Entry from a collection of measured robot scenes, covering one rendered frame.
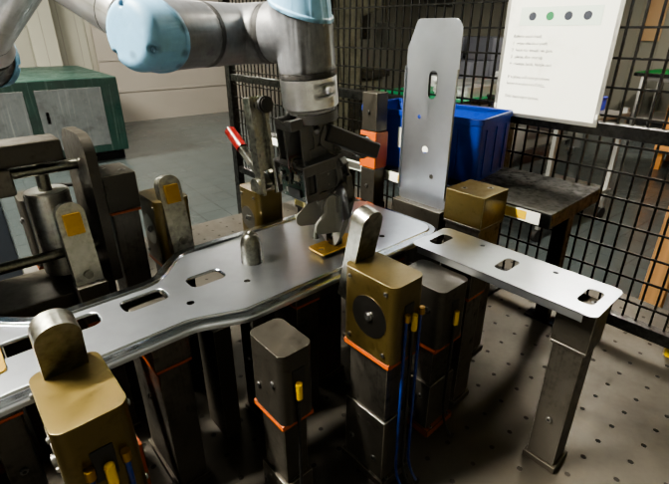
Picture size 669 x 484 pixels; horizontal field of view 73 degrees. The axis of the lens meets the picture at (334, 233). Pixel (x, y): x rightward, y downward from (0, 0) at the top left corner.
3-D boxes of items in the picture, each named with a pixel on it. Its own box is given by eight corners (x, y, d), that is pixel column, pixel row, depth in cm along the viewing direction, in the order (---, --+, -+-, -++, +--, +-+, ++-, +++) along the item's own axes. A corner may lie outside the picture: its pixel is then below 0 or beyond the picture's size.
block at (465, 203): (460, 365, 91) (485, 197, 77) (428, 347, 97) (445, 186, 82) (482, 349, 96) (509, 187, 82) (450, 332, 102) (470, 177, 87)
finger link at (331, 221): (312, 255, 69) (303, 199, 65) (340, 240, 72) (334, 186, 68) (325, 261, 67) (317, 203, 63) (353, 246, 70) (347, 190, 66)
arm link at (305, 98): (312, 70, 64) (351, 74, 58) (315, 103, 66) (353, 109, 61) (268, 79, 60) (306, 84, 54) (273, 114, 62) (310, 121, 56)
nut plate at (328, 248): (323, 256, 69) (323, 249, 69) (307, 248, 72) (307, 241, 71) (361, 241, 74) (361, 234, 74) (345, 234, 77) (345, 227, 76)
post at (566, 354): (552, 474, 69) (597, 317, 57) (521, 453, 73) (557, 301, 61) (566, 456, 72) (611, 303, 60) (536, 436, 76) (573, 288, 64)
